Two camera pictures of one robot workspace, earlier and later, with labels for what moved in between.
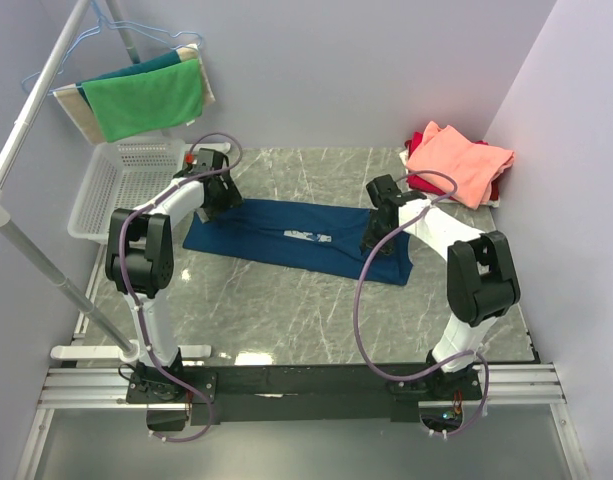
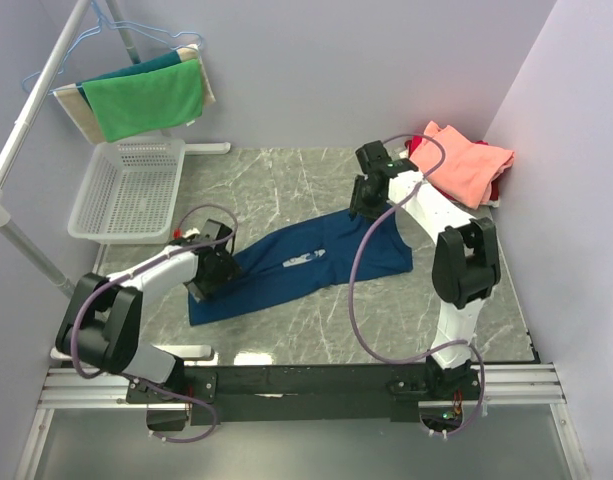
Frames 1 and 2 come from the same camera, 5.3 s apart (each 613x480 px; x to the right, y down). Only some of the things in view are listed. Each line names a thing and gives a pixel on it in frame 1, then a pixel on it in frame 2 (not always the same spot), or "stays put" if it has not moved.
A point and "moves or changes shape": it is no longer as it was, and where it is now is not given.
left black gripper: [231, 200] → [228, 271]
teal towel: [175, 57] stays put
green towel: [140, 103] stays put
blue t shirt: [314, 238] moves or changes shape
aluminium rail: [101, 389] stays put
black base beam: [219, 395] stays put
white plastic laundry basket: [121, 175] stays put
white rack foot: [195, 148] stays put
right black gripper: [371, 242] → [356, 205]
